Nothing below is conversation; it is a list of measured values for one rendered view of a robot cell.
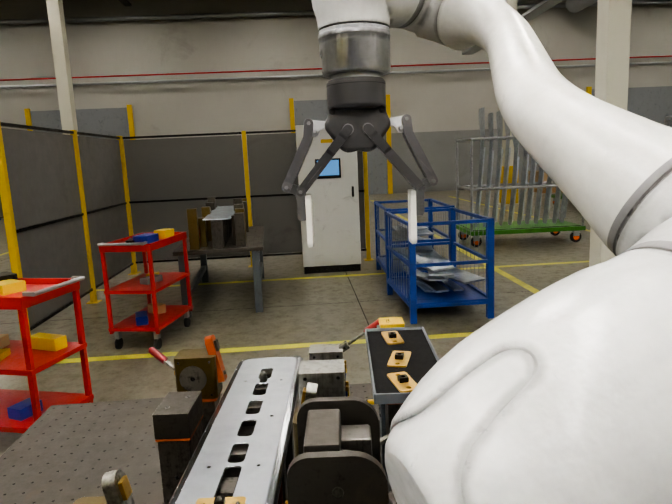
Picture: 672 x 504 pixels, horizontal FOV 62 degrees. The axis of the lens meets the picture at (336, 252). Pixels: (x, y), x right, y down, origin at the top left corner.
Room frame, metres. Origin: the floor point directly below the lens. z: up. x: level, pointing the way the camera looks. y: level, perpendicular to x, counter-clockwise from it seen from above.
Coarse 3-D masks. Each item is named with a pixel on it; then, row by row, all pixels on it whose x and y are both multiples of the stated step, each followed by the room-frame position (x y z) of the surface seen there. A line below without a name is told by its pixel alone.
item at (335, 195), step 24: (312, 144) 7.49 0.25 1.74; (312, 168) 7.48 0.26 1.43; (336, 168) 7.48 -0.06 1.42; (312, 192) 7.48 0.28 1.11; (336, 192) 7.50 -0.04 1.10; (336, 216) 7.50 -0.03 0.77; (336, 240) 7.50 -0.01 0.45; (312, 264) 7.48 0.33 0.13; (336, 264) 7.51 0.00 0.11; (360, 264) 7.55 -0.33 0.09
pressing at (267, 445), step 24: (264, 360) 1.52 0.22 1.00; (288, 360) 1.52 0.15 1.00; (240, 384) 1.36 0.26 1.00; (288, 384) 1.34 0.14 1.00; (216, 408) 1.23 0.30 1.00; (240, 408) 1.22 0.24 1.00; (264, 408) 1.21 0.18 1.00; (288, 408) 1.20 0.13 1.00; (216, 432) 1.11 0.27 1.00; (264, 432) 1.10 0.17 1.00; (288, 432) 1.09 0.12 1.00; (192, 456) 1.02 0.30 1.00; (216, 456) 1.01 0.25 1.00; (264, 456) 1.00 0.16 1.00; (192, 480) 0.93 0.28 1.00; (216, 480) 0.92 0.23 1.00; (240, 480) 0.92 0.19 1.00; (264, 480) 0.92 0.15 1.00
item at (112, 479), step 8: (112, 472) 0.79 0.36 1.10; (120, 472) 0.80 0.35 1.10; (104, 480) 0.78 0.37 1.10; (112, 480) 0.78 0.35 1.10; (120, 480) 0.79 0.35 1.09; (128, 480) 0.80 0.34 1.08; (104, 488) 0.77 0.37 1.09; (112, 488) 0.77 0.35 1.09; (120, 488) 0.78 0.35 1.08; (128, 488) 0.79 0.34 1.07; (112, 496) 0.77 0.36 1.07; (120, 496) 0.78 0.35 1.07; (128, 496) 0.79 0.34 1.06
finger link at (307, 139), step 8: (312, 120) 0.73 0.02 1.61; (304, 128) 0.72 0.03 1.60; (312, 128) 0.72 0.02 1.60; (304, 136) 0.72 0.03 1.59; (312, 136) 0.73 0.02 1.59; (304, 144) 0.72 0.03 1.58; (296, 152) 0.72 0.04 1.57; (304, 152) 0.72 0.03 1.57; (296, 160) 0.72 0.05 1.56; (296, 168) 0.72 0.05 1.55; (288, 176) 0.72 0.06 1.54; (296, 176) 0.73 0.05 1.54; (288, 184) 0.72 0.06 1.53
